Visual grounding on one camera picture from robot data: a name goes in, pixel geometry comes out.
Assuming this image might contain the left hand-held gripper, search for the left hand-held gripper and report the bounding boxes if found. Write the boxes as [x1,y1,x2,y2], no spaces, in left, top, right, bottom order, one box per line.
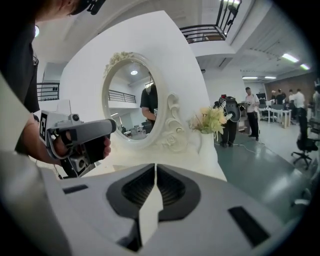
[39,109,117,179]

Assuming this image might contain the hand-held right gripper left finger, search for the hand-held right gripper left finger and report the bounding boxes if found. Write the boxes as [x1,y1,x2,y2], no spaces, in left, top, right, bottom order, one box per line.
[59,162,157,256]

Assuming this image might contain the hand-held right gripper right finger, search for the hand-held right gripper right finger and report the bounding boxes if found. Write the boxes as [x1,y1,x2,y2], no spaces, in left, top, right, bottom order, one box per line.
[142,163,286,256]

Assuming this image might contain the person's left forearm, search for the person's left forearm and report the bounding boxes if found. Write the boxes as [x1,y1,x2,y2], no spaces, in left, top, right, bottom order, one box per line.
[21,112,63,166]

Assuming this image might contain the person's left hand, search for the person's left hand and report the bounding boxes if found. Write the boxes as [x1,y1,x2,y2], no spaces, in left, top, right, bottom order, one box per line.
[53,135,112,161]

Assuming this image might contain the black balcony railing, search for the black balcony railing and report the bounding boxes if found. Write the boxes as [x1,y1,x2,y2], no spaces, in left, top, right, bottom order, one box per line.
[36,82,61,102]
[179,0,243,45]

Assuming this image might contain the white vase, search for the white vase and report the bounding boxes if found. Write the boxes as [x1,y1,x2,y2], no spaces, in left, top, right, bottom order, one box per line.
[198,132,216,157]

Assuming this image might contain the pale yellow flower bouquet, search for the pale yellow flower bouquet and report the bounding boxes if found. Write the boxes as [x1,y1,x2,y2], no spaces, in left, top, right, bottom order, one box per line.
[187,106,228,136]

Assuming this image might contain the person's black shirt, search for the person's black shirt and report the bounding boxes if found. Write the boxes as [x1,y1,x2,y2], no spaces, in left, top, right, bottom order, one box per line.
[0,0,41,156]

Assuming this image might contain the black office chair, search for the black office chair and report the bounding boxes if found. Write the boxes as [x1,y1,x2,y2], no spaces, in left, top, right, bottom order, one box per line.
[291,107,320,171]

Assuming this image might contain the white desk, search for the white desk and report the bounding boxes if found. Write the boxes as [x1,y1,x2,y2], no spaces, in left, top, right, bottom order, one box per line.
[258,106,293,129]

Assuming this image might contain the person's head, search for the person's head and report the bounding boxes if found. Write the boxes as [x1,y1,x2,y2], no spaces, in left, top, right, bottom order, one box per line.
[34,0,83,26]

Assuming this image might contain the oval mirror with ornate frame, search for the oval mirror with ornate frame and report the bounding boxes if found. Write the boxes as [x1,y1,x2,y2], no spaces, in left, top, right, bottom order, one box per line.
[101,51,189,154]

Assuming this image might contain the white floor cable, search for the white floor cable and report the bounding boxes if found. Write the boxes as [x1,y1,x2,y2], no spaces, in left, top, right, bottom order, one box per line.
[234,139,267,155]

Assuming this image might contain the black head-worn camera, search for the black head-worn camera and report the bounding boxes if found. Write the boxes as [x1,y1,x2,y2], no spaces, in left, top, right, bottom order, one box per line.
[86,0,107,15]

